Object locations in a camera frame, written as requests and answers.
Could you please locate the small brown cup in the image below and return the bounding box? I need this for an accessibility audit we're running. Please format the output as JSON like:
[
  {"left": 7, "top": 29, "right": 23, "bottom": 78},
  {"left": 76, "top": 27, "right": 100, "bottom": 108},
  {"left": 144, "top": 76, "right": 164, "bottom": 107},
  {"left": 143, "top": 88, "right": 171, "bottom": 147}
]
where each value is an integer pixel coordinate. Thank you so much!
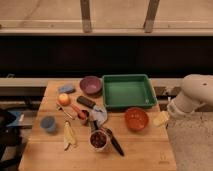
[{"left": 80, "top": 110, "right": 89, "bottom": 126}]

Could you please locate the yellow banana peel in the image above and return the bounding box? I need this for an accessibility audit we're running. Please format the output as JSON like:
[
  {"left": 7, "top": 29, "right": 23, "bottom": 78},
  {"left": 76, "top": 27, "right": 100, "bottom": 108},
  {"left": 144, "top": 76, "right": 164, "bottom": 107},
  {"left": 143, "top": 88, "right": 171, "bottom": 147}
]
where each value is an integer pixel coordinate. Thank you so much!
[{"left": 64, "top": 121, "right": 77, "bottom": 150}]

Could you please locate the blue sponge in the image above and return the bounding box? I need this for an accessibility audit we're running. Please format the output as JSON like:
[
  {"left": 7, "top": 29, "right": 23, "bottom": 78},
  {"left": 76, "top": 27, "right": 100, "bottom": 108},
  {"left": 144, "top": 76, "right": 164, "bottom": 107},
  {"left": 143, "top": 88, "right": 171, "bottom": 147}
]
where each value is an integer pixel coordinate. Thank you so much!
[{"left": 58, "top": 84, "right": 75, "bottom": 93}]

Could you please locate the orange red bowl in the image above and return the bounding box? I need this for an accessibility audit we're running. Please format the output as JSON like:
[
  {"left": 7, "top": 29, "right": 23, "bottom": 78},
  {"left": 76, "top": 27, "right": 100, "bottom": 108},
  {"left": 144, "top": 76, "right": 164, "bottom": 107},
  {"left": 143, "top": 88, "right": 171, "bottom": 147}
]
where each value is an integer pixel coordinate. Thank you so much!
[{"left": 124, "top": 107, "right": 149, "bottom": 131}]

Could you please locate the wooden table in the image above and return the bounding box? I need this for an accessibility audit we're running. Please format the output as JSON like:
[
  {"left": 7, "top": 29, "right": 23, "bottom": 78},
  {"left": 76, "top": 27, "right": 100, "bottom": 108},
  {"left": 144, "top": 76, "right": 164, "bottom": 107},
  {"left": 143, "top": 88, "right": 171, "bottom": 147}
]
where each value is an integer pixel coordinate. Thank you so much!
[{"left": 19, "top": 80, "right": 176, "bottom": 171}]

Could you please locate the green plastic tray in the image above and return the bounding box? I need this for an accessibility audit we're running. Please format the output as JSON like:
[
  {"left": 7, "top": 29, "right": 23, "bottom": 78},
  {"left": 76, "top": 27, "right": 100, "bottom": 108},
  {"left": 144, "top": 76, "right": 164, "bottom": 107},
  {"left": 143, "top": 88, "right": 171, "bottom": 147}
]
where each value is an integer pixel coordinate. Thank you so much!
[{"left": 102, "top": 74, "right": 157, "bottom": 110}]

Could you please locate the black handled scraper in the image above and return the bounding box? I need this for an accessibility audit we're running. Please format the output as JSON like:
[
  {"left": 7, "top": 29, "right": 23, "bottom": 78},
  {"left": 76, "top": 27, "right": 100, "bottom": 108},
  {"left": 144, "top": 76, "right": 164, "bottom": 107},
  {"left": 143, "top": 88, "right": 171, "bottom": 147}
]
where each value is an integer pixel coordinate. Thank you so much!
[{"left": 77, "top": 96, "right": 108, "bottom": 125}]

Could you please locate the yellow red apple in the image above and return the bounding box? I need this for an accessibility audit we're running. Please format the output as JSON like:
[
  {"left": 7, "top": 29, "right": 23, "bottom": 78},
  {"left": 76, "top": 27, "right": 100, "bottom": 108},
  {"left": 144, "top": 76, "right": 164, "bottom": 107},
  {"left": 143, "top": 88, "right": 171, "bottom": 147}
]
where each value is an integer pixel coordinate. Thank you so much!
[{"left": 58, "top": 93, "right": 71, "bottom": 106}]

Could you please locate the white cup with beans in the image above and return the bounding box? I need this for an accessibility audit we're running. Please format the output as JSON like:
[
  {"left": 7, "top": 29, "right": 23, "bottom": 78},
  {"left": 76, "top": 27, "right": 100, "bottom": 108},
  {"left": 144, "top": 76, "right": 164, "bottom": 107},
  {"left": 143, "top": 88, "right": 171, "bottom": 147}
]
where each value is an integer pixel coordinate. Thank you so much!
[{"left": 89, "top": 130, "right": 109, "bottom": 152}]

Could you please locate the red handled small spoon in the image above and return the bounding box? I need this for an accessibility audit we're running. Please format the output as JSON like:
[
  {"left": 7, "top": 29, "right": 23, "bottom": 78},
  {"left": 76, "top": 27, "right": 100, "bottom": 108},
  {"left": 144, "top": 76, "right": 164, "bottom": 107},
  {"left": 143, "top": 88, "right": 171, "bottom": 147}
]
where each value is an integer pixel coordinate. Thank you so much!
[{"left": 71, "top": 104, "right": 86, "bottom": 119}]

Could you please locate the dark bag at left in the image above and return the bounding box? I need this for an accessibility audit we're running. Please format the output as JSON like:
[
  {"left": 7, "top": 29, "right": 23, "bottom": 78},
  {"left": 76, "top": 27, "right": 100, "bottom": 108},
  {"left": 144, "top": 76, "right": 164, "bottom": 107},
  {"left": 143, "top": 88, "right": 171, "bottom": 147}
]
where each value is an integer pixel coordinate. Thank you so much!
[{"left": 0, "top": 108, "right": 22, "bottom": 171}]

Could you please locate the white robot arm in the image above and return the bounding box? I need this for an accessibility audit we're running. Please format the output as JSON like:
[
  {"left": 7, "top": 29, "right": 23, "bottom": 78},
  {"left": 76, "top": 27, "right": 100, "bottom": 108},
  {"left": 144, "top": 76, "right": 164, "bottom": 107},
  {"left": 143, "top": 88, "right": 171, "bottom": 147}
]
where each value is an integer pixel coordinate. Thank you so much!
[{"left": 153, "top": 74, "right": 213, "bottom": 127}]

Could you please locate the metal fork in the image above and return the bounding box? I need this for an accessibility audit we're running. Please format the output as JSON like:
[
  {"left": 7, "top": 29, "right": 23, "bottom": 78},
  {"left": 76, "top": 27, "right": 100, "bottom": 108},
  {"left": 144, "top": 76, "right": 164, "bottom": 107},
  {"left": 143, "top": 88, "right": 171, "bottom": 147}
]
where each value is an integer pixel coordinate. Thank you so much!
[{"left": 56, "top": 104, "right": 75, "bottom": 120}]

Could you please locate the purple bowl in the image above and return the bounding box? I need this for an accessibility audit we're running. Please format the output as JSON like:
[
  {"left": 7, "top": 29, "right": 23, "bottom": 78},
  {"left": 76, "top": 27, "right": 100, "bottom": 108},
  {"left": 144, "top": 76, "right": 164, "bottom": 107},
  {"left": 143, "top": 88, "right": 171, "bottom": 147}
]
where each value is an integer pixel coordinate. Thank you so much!
[{"left": 79, "top": 76, "right": 102, "bottom": 95}]

